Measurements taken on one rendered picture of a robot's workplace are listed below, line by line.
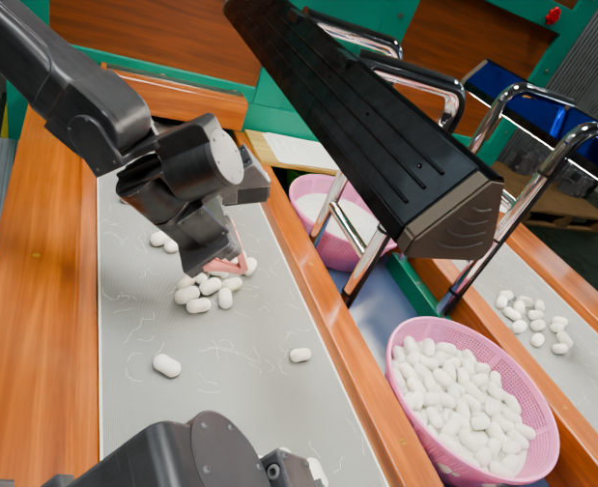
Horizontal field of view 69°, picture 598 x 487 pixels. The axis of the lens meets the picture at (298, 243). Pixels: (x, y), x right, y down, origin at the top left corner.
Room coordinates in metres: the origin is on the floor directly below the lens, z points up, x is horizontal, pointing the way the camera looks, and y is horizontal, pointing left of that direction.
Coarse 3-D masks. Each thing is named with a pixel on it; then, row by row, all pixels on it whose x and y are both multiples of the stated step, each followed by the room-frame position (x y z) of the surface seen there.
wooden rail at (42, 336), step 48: (48, 144) 0.61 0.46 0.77; (48, 192) 0.49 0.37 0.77; (96, 192) 0.57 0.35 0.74; (0, 240) 0.37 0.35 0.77; (48, 240) 0.41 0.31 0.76; (96, 240) 0.47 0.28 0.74; (0, 288) 0.31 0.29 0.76; (48, 288) 0.34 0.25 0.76; (96, 288) 0.38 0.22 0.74; (0, 336) 0.26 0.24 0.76; (48, 336) 0.28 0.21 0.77; (96, 336) 0.32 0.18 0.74; (0, 384) 0.21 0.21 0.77; (48, 384) 0.23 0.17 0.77; (96, 384) 0.26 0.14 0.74; (0, 432) 0.17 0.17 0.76; (48, 432) 0.19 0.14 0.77; (96, 432) 0.22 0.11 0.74
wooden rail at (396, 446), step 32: (288, 224) 0.68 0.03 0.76; (288, 256) 0.61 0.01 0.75; (320, 288) 0.55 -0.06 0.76; (320, 320) 0.49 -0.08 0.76; (352, 320) 0.51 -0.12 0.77; (352, 352) 0.44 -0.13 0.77; (352, 384) 0.39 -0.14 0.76; (384, 384) 0.41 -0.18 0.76; (384, 416) 0.36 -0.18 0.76; (384, 448) 0.32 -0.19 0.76; (416, 448) 0.34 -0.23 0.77; (416, 480) 0.30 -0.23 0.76
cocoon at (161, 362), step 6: (162, 354) 0.32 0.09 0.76; (156, 360) 0.31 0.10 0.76; (162, 360) 0.31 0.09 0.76; (168, 360) 0.31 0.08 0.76; (174, 360) 0.32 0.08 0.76; (156, 366) 0.31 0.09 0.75; (162, 366) 0.31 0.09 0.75; (168, 366) 0.31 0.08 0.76; (174, 366) 0.31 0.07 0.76; (180, 366) 0.32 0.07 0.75; (162, 372) 0.31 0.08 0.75; (168, 372) 0.30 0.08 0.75; (174, 372) 0.31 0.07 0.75
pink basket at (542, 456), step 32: (416, 320) 0.57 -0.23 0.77; (448, 320) 0.60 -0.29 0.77; (480, 352) 0.59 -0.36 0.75; (512, 384) 0.55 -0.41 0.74; (416, 416) 0.38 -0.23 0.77; (544, 416) 0.49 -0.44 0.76; (448, 448) 0.35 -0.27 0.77; (544, 448) 0.43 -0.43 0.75; (448, 480) 0.37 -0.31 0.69; (480, 480) 0.36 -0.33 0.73; (512, 480) 0.35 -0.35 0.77
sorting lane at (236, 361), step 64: (128, 256) 0.46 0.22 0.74; (256, 256) 0.59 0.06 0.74; (128, 320) 0.36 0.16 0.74; (192, 320) 0.40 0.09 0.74; (256, 320) 0.45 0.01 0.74; (128, 384) 0.28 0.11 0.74; (192, 384) 0.31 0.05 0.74; (256, 384) 0.35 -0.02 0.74; (320, 384) 0.39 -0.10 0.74; (256, 448) 0.27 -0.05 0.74; (320, 448) 0.30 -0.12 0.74
